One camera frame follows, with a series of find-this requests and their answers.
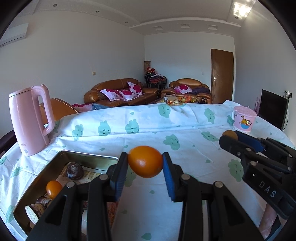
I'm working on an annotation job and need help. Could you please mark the dark round stool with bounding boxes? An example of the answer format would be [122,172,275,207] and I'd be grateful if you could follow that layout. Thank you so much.
[0,130,17,157]

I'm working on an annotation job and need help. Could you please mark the coffee table with fruit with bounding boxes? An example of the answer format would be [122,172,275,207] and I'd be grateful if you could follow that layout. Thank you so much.
[154,95,211,106]

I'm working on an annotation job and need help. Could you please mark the small brown kiwi fruit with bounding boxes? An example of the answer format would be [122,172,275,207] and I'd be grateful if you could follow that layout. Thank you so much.
[222,130,238,140]

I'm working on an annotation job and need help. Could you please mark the pink electric kettle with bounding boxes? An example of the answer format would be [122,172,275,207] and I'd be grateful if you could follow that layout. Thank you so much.
[9,84,55,156]

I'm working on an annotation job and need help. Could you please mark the white air conditioner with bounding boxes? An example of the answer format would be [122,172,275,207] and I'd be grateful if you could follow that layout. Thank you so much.
[0,23,29,47]

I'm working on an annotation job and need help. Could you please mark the small orange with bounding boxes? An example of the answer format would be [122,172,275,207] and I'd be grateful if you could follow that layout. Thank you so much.
[128,146,163,178]

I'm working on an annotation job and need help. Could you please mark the white tablecloth green clouds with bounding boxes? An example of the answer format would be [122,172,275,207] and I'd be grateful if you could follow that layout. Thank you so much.
[0,99,296,241]

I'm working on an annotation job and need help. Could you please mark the sugarcane piece striped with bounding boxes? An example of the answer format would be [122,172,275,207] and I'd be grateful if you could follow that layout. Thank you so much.
[36,196,52,208]

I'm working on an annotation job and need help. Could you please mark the dark brown round fruit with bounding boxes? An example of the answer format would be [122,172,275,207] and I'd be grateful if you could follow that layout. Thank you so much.
[66,162,84,180]

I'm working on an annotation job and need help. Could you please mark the brown leather armchair sofa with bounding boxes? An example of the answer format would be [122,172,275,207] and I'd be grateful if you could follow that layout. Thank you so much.
[161,78,212,104]

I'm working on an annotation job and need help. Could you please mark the black television screen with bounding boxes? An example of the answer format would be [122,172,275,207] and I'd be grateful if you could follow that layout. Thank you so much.
[258,89,288,131]

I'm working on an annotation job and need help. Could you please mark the sugarcane piece pale cut end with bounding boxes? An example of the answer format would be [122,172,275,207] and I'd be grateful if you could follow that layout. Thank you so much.
[25,203,46,225]

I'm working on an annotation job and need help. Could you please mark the pink metal tin box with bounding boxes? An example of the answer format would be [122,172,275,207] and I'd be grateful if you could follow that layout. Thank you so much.
[13,150,118,237]

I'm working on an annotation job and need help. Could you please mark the brown wooden door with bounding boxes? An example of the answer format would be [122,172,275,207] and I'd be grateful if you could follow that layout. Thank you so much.
[211,49,234,104]

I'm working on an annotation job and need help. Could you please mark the paper leaflet in tin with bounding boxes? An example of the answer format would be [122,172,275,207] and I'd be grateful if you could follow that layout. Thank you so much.
[56,162,103,187]

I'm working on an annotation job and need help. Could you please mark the brown wooden chair back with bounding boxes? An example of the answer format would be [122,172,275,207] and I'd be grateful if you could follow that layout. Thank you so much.
[40,98,78,124]

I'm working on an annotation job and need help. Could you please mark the brown leather long sofa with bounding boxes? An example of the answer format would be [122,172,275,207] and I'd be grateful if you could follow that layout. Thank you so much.
[84,78,161,108]

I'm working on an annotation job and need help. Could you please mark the stacked dark chairs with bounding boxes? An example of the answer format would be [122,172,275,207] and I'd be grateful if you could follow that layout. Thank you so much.
[144,61,168,90]

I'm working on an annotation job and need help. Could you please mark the pink cartoon mug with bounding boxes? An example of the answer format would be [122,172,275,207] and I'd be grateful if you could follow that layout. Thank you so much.
[232,106,257,134]

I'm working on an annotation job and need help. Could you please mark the person's hand on gripper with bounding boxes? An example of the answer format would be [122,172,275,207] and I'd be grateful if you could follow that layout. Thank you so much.
[258,203,278,239]

